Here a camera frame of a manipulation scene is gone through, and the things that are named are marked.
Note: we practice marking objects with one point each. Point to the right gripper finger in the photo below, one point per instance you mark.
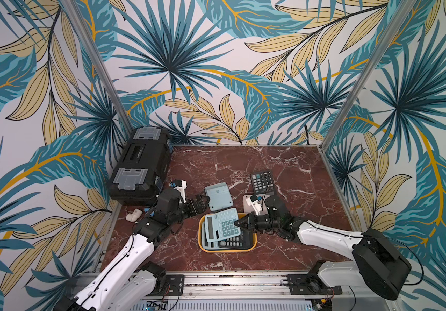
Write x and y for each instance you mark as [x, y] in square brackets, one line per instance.
[248, 221]
[250, 229]

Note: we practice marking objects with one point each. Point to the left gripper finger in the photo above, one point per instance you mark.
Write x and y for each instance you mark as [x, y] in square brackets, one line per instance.
[200, 200]
[196, 209]

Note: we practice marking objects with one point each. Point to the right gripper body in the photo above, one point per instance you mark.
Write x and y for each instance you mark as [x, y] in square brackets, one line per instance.
[252, 222]

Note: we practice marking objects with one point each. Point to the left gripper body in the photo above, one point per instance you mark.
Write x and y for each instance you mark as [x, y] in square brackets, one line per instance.
[177, 216]

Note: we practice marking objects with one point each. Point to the light blue calculator face up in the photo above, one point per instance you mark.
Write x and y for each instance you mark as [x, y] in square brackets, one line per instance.
[220, 226]

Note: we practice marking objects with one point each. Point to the black calculator face down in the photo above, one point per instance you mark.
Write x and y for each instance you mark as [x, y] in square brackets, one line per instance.
[242, 242]

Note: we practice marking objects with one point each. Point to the light blue calculator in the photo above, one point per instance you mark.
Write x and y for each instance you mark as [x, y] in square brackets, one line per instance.
[203, 235]

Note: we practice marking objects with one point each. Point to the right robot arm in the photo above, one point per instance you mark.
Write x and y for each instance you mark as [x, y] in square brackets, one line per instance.
[372, 260]

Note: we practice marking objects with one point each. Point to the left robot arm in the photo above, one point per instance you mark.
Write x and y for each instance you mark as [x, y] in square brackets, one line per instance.
[127, 279]

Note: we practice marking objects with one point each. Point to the pink calculator face down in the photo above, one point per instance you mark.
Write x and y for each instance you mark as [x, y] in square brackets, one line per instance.
[247, 205]

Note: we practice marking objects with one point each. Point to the yellow plastic storage tray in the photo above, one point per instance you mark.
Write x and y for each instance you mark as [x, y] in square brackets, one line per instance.
[224, 251]

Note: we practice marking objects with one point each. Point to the light blue calculator face down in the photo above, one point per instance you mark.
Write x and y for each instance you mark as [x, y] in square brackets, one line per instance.
[220, 197]

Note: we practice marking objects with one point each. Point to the black calculator with grey keys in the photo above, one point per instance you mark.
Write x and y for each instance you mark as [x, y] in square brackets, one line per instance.
[263, 183]

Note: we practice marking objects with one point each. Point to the white pipe fitting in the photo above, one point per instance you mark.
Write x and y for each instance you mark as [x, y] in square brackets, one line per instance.
[134, 216]

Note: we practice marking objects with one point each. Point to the black plastic toolbox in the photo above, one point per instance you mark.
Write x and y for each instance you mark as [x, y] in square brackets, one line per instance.
[140, 174]

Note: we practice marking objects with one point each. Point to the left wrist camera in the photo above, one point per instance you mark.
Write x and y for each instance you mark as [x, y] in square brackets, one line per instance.
[180, 186]

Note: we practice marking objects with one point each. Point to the aluminium mounting rail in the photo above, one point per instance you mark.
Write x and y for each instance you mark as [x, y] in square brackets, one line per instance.
[256, 287]

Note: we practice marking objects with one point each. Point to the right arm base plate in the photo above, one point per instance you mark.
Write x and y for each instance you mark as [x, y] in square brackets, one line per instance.
[306, 284]

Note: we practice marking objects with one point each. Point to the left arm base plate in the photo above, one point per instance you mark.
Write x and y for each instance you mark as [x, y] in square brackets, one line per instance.
[170, 285]

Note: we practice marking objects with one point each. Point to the left aluminium frame post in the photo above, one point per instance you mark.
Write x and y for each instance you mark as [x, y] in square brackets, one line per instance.
[90, 47]

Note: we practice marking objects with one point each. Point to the aluminium frame post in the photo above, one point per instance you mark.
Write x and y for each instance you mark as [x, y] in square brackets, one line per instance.
[90, 47]
[392, 29]

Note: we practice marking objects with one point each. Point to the right aluminium frame post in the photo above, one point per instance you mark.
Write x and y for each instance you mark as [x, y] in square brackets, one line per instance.
[392, 29]

